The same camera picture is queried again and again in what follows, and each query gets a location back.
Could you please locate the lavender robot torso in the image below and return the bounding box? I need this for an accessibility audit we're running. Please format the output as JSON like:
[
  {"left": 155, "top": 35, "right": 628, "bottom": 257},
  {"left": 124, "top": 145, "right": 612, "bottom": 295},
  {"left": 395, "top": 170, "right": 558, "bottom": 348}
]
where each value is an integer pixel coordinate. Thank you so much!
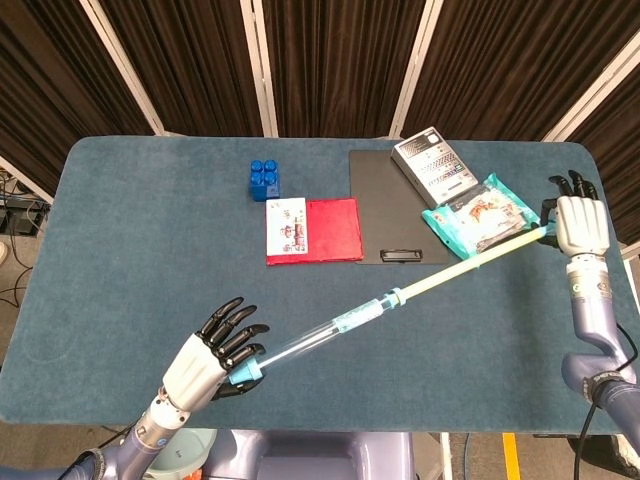
[{"left": 202, "top": 429, "right": 416, "bottom": 480}]

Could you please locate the red notebook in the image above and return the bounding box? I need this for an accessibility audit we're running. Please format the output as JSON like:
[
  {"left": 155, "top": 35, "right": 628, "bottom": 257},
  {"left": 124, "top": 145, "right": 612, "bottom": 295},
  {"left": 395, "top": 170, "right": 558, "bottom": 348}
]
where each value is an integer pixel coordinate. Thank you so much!
[{"left": 265, "top": 197, "right": 365, "bottom": 267}]

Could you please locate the pale green plastic basin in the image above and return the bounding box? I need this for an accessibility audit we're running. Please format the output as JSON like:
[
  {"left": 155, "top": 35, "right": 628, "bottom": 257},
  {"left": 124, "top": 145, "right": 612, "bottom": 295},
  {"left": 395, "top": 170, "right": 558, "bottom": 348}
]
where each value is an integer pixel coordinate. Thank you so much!
[{"left": 149, "top": 428, "right": 219, "bottom": 477}]

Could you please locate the clear syringe barrel blue tip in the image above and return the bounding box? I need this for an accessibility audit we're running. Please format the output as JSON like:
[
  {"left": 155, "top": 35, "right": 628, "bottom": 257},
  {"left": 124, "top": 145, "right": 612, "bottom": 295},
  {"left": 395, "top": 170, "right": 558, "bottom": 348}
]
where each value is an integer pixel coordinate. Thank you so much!
[{"left": 228, "top": 287, "right": 405, "bottom": 386}]

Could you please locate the white table leg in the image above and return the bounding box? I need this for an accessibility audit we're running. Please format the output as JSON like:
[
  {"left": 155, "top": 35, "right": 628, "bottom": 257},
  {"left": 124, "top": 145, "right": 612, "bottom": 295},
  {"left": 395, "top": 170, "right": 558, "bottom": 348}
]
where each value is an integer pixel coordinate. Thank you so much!
[{"left": 439, "top": 432, "right": 454, "bottom": 480}]

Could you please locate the dark pleated screen panel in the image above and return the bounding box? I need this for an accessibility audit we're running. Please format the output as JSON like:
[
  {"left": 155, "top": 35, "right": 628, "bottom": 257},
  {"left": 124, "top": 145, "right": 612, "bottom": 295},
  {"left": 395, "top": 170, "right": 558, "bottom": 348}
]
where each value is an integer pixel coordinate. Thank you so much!
[
  {"left": 402, "top": 0, "right": 640, "bottom": 142},
  {"left": 262, "top": 0, "right": 429, "bottom": 139},
  {"left": 567, "top": 62, "right": 640, "bottom": 247},
  {"left": 97, "top": 0, "right": 264, "bottom": 137},
  {"left": 0, "top": 0, "right": 157, "bottom": 197}
]

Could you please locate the black floor cable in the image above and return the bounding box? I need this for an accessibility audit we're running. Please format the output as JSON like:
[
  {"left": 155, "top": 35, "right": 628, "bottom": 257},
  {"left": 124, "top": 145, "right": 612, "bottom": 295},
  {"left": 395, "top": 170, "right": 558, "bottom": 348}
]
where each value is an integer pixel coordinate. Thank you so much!
[{"left": 0, "top": 239, "right": 34, "bottom": 314}]

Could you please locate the blue felt table cover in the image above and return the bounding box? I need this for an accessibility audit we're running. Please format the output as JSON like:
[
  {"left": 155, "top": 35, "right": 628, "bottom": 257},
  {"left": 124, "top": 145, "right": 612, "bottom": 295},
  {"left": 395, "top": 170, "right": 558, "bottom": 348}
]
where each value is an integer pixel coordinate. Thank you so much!
[{"left": 0, "top": 136, "right": 640, "bottom": 435}]

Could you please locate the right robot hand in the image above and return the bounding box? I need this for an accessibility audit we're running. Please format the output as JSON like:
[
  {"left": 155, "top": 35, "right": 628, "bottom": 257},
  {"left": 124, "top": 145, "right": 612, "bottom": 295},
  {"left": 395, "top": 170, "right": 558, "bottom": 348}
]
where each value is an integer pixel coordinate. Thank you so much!
[{"left": 537, "top": 169, "right": 612, "bottom": 259}]

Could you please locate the blue toy building brick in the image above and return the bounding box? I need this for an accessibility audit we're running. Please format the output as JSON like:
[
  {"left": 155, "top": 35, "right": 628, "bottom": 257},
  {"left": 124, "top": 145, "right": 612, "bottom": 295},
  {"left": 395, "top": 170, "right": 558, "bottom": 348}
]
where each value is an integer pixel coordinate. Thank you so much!
[{"left": 248, "top": 159, "right": 282, "bottom": 203}]

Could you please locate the grey printed box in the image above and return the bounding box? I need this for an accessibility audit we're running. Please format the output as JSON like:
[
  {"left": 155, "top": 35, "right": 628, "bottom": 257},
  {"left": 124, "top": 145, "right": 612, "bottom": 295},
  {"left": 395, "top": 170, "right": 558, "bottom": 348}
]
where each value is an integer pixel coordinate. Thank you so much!
[{"left": 390, "top": 126, "right": 480, "bottom": 209}]

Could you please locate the white picture card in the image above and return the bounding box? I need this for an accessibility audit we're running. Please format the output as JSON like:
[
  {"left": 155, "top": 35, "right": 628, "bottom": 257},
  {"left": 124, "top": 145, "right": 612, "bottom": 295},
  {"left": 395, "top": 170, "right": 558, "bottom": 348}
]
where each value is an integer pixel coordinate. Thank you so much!
[{"left": 265, "top": 197, "right": 310, "bottom": 257}]

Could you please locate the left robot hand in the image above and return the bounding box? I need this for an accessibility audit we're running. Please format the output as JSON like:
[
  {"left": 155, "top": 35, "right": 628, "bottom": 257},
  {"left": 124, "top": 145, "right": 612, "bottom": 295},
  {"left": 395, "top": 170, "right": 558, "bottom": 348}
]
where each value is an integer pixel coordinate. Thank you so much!
[{"left": 160, "top": 296, "right": 271, "bottom": 414}]

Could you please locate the teal snack packet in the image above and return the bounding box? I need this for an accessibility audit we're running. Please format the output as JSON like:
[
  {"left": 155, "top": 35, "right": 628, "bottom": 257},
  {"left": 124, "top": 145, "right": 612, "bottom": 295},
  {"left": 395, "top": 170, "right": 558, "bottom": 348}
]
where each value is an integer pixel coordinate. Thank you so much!
[{"left": 421, "top": 172, "right": 548, "bottom": 269}]

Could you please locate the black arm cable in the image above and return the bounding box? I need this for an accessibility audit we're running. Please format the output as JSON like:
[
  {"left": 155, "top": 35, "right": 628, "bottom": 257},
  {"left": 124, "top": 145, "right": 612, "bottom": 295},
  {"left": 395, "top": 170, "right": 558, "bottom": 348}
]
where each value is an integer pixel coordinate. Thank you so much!
[{"left": 573, "top": 322, "right": 640, "bottom": 480}]

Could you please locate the black clipboard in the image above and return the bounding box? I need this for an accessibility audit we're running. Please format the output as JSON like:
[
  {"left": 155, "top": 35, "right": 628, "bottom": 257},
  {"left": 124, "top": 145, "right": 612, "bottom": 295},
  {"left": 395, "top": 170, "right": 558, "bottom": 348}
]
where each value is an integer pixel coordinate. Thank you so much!
[{"left": 348, "top": 149, "right": 450, "bottom": 267}]

